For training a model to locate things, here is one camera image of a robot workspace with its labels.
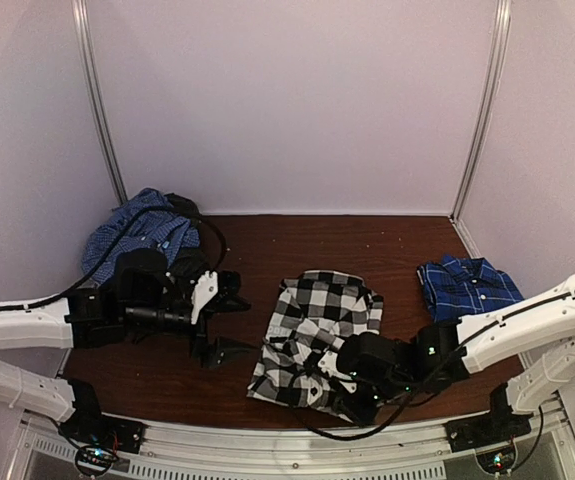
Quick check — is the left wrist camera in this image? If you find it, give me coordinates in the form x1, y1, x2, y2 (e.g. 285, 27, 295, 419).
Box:
111, 249, 241, 321

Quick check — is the right black cable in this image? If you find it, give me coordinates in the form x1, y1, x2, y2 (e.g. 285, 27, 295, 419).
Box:
291, 384, 448, 442

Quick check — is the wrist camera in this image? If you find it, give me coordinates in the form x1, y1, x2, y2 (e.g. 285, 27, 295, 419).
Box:
111, 249, 241, 321
317, 332, 414, 382

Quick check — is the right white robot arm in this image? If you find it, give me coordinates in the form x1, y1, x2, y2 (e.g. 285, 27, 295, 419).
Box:
330, 274, 575, 442

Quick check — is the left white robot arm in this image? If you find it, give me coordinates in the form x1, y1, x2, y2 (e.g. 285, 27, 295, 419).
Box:
0, 287, 250, 444

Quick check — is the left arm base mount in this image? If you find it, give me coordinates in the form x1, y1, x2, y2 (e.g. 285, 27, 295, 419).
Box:
59, 410, 146, 454

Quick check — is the black white checkered shirt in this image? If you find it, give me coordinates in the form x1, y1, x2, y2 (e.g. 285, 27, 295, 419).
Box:
247, 270, 384, 416

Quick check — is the left black cable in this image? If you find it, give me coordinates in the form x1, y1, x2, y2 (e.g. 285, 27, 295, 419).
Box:
61, 209, 229, 301

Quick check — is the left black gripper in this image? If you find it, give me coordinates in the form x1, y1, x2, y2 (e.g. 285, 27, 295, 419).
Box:
122, 297, 258, 370

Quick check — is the black pinstripe shirt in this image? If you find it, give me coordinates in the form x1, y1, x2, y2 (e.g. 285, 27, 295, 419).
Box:
166, 193, 209, 279

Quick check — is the left aluminium frame post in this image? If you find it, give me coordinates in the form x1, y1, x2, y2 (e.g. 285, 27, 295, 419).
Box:
71, 0, 128, 205

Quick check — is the crumpled blue dotted shirt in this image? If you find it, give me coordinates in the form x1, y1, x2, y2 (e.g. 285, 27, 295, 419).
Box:
81, 188, 180, 284

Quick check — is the aluminium frame post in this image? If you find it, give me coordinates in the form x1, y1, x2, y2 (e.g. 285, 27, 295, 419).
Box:
450, 0, 512, 224
71, 0, 128, 205

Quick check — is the right circuit board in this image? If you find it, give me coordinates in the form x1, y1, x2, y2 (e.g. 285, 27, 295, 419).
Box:
476, 449, 517, 475

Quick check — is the black cable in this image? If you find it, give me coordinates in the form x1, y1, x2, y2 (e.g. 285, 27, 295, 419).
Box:
291, 384, 448, 442
61, 209, 229, 301

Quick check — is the right aluminium frame post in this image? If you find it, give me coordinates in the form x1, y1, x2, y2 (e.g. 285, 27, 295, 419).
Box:
450, 0, 512, 224

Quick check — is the front aluminium rail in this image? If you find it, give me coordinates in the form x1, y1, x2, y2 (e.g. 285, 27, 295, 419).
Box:
2, 395, 575, 479

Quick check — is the blue plaid shirt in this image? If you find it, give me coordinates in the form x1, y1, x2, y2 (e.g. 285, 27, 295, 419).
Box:
416, 255, 524, 323

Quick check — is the left circuit board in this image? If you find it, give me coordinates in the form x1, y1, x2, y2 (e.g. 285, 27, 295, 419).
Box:
74, 445, 118, 472

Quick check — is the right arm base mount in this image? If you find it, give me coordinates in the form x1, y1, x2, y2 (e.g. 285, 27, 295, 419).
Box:
445, 412, 531, 453

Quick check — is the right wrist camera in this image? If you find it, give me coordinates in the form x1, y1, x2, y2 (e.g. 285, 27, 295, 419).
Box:
317, 332, 414, 382

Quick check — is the circuit board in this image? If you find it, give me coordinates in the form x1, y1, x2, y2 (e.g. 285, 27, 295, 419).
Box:
74, 445, 118, 472
476, 449, 517, 475

